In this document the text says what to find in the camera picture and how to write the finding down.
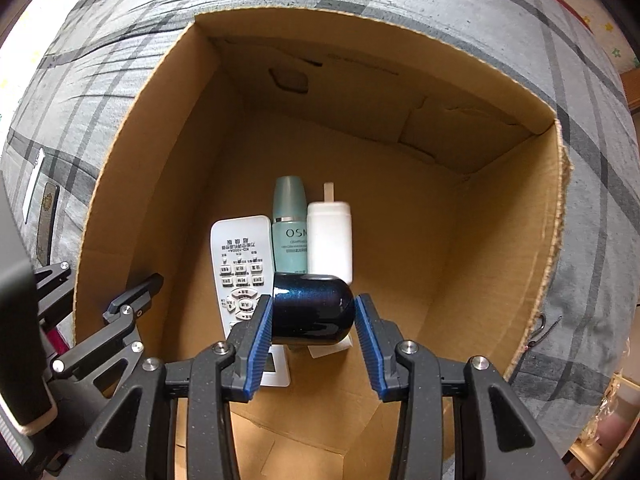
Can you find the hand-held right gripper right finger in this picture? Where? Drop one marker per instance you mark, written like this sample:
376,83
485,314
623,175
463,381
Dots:
372,350

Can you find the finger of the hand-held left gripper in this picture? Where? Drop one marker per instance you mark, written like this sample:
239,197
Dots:
125,320
55,285

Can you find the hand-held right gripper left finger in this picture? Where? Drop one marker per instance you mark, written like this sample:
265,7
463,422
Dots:
257,350

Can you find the dark glossy round jar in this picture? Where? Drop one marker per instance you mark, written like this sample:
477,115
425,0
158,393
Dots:
310,310

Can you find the white remote control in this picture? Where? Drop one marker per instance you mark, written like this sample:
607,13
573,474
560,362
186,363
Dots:
240,255

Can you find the teal cosmetic bottle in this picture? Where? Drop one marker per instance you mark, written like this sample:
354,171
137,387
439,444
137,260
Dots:
290,250

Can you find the white plastic bottle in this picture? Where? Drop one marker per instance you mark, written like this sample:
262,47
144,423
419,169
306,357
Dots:
327,245

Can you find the brown cardboard box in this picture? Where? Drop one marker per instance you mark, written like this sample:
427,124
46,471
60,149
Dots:
450,260

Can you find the dark ornamented phone case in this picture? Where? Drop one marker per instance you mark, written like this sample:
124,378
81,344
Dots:
47,220

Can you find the white smartphone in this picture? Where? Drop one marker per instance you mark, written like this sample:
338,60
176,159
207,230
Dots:
34,185

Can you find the wooden rack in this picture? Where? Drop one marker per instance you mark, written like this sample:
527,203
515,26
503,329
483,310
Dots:
605,440

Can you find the grey plaid blanket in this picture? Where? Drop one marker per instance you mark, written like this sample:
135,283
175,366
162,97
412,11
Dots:
450,10

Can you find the cream star print bedsheet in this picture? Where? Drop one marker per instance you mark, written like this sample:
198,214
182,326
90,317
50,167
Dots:
600,20

